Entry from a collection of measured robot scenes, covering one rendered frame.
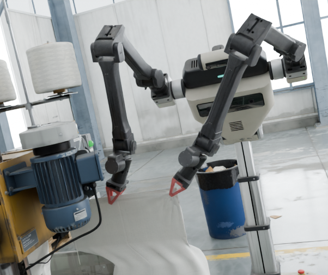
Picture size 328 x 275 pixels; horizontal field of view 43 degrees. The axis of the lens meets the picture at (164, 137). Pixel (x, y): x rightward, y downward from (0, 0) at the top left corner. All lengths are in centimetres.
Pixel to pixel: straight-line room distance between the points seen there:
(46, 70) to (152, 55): 852
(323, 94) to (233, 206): 562
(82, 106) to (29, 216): 894
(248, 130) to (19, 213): 111
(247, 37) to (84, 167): 66
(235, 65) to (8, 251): 93
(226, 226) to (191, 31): 647
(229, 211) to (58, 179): 268
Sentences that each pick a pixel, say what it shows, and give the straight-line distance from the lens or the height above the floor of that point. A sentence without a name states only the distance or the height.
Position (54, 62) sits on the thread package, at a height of 162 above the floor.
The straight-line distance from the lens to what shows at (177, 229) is 165.
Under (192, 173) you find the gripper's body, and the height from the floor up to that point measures 113.
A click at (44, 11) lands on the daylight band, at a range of 1047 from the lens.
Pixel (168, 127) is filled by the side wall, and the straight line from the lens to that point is 992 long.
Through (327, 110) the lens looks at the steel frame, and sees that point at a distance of 916.
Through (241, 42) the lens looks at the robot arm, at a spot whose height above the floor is 156.
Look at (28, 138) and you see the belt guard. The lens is 132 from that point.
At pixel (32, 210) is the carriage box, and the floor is 115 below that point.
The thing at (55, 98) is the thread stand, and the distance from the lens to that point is 152.
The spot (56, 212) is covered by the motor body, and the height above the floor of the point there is 116.
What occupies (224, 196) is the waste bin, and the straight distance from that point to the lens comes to 379.
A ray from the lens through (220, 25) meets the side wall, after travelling 961.
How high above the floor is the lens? 147
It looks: 7 degrees down
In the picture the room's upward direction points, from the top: 12 degrees counter-clockwise
